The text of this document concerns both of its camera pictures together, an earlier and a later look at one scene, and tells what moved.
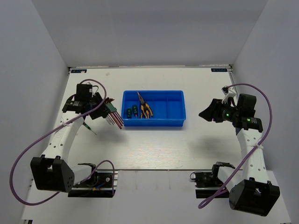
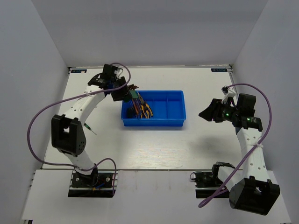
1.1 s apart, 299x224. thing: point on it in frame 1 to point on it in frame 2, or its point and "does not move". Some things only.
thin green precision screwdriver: (89, 128) does not move
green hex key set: (113, 117) to (133, 92)
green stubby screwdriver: (129, 113) does not move
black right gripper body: (224, 111) does not move
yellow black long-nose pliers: (145, 109) does not move
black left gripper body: (99, 111) to (120, 93)
